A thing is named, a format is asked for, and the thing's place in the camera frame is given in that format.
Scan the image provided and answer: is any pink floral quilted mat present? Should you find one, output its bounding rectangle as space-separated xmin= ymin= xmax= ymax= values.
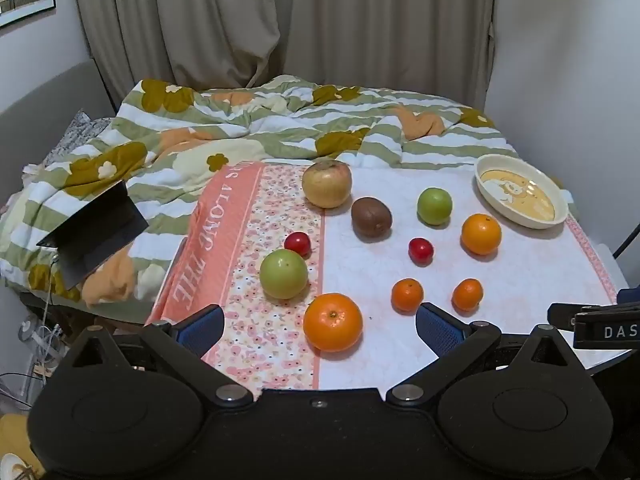
xmin=145 ymin=160 xmax=621 ymax=391

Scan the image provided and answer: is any small red tomato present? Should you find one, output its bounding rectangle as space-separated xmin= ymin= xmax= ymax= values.
xmin=284 ymin=231 xmax=312 ymax=257
xmin=408 ymin=238 xmax=434 ymax=266

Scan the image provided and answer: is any green striped floral blanket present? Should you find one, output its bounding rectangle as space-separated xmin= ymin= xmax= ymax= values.
xmin=0 ymin=75 xmax=576 ymax=312

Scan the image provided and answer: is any black laptop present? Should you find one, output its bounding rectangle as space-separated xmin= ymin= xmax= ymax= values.
xmin=36 ymin=180 xmax=150 ymax=291

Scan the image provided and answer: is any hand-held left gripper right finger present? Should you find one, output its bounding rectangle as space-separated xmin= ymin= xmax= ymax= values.
xmin=385 ymin=302 xmax=593 ymax=407

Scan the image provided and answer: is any grey upholstered headboard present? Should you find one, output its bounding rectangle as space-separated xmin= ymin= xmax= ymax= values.
xmin=0 ymin=58 xmax=117 ymax=171

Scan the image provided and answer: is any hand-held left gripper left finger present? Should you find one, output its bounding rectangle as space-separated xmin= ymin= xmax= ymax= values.
xmin=50 ymin=304 xmax=253 ymax=407

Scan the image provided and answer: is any green apple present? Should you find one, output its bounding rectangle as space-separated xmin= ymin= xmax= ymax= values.
xmin=259 ymin=249 xmax=309 ymax=301
xmin=417 ymin=187 xmax=454 ymax=226

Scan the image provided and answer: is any yellow cloth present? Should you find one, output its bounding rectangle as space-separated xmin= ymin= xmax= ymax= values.
xmin=0 ymin=410 xmax=46 ymax=480

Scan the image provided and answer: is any cream cartoon print bowl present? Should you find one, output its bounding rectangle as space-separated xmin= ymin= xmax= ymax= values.
xmin=474 ymin=154 xmax=570 ymax=230

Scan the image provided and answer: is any brown kiwi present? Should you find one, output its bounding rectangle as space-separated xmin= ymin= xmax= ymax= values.
xmin=351 ymin=197 xmax=393 ymax=238

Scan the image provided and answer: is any small mandarin orange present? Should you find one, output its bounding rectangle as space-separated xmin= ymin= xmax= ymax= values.
xmin=451 ymin=278 xmax=484 ymax=312
xmin=391 ymin=278 xmax=425 ymax=313

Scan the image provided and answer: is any beige curtain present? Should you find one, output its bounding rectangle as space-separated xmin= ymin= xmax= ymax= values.
xmin=71 ymin=0 xmax=296 ymax=105
xmin=245 ymin=0 xmax=501 ymax=111

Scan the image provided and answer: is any yellow red apple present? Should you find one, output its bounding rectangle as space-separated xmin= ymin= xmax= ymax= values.
xmin=301 ymin=160 xmax=353 ymax=209

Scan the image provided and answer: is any grey patterned pillow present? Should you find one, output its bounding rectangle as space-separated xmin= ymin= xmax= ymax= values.
xmin=42 ymin=109 xmax=113 ymax=166

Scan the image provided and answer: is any black cable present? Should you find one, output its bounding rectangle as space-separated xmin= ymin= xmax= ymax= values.
xmin=614 ymin=225 xmax=640 ymax=258

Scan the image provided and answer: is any white round device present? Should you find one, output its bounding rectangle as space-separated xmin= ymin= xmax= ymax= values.
xmin=17 ymin=316 xmax=48 ymax=348

